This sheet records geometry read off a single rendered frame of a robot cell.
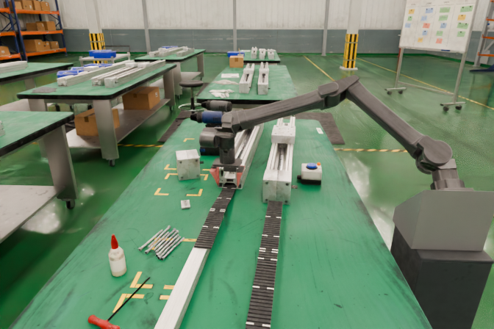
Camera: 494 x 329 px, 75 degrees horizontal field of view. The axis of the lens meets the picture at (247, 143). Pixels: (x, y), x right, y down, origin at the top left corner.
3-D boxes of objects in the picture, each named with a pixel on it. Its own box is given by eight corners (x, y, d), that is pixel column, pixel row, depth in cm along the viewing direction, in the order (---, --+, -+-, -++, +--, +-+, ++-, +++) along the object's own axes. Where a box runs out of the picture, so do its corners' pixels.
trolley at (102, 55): (120, 111, 549) (111, 49, 514) (87, 111, 547) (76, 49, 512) (137, 98, 646) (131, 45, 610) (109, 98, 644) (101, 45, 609)
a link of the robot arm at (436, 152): (350, 64, 114) (348, 81, 123) (320, 87, 113) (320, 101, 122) (459, 153, 95) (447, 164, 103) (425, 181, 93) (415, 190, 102)
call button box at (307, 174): (320, 185, 131) (322, 171, 129) (296, 183, 132) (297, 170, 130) (320, 177, 138) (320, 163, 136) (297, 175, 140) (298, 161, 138)
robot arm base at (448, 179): (476, 192, 89) (457, 203, 99) (469, 165, 92) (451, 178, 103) (441, 193, 90) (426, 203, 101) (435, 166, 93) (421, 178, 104)
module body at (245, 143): (242, 189, 128) (242, 170, 125) (217, 187, 130) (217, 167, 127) (263, 128, 202) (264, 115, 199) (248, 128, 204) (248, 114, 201)
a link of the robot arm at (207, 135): (233, 113, 116) (239, 124, 124) (203, 111, 119) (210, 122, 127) (226, 143, 112) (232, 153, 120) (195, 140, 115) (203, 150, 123)
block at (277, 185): (296, 205, 117) (298, 181, 113) (262, 203, 118) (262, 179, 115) (296, 193, 125) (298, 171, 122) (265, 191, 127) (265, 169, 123)
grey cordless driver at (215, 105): (228, 141, 180) (228, 103, 172) (196, 138, 185) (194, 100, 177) (233, 136, 187) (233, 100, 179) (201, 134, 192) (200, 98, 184)
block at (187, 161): (206, 177, 138) (205, 156, 135) (179, 181, 135) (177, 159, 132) (202, 167, 147) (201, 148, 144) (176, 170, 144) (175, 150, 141)
